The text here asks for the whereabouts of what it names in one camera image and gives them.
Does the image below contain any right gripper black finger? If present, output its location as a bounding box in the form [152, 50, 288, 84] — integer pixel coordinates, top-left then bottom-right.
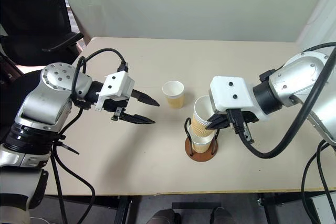
[205, 120, 233, 131]
[209, 113, 229, 125]

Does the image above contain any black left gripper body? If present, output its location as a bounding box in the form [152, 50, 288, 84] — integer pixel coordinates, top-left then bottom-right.
[103, 95, 131, 122]

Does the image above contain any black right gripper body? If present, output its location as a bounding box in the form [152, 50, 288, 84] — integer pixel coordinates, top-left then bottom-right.
[226, 108, 260, 129]

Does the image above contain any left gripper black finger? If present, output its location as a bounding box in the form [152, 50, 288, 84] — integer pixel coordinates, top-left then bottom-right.
[130, 89, 161, 108]
[122, 113, 156, 125]

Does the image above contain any ribbed tan paper cup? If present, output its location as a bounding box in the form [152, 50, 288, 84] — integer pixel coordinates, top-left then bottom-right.
[189, 125, 215, 154]
[191, 95, 219, 139]

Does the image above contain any smooth tan paper cup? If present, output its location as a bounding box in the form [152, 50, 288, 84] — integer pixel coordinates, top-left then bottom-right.
[162, 80, 185, 110]

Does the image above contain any black zip tie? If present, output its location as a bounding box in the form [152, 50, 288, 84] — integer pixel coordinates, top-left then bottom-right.
[51, 134, 80, 156]

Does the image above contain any dark rounded shape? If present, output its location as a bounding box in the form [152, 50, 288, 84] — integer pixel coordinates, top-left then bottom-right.
[153, 208, 182, 224]
[209, 206, 234, 224]

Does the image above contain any grey box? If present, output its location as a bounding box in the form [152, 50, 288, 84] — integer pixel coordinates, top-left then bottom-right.
[310, 194, 336, 224]

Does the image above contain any black office chair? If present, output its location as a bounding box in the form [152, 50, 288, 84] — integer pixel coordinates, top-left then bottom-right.
[0, 0, 85, 67]

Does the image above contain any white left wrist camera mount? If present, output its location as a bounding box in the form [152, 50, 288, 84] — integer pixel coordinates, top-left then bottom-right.
[94, 71, 135, 111]

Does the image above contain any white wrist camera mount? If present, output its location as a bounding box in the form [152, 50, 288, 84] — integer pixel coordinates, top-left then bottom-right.
[208, 76, 271, 123]
[94, 71, 135, 111]

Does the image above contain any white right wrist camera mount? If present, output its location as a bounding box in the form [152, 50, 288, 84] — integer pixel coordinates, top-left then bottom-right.
[208, 76, 271, 123]

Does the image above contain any black wire cup holder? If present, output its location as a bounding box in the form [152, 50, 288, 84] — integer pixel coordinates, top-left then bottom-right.
[184, 116, 219, 164]

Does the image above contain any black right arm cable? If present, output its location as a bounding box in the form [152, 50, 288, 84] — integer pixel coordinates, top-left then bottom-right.
[226, 41, 336, 159]

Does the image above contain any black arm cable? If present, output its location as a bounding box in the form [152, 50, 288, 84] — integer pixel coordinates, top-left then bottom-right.
[49, 48, 130, 224]
[226, 41, 336, 159]

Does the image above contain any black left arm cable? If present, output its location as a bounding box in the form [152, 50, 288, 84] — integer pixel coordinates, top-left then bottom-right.
[49, 48, 130, 224]

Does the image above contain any thin black hanging cable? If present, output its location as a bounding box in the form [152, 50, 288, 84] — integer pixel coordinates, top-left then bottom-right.
[316, 141, 336, 213]
[301, 140, 332, 224]

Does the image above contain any black table frame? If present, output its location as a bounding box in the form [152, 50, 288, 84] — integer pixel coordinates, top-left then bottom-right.
[43, 191, 336, 224]

